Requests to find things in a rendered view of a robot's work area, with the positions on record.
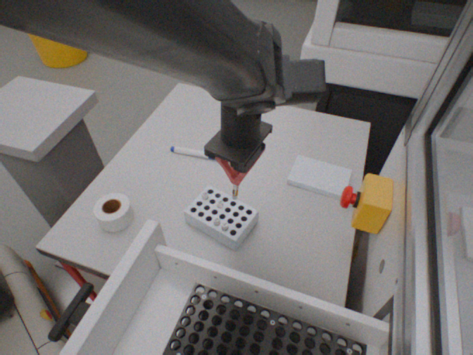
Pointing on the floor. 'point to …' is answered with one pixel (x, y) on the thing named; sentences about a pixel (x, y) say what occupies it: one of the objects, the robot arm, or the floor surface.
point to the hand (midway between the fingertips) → (236, 178)
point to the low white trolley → (298, 203)
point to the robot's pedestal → (48, 143)
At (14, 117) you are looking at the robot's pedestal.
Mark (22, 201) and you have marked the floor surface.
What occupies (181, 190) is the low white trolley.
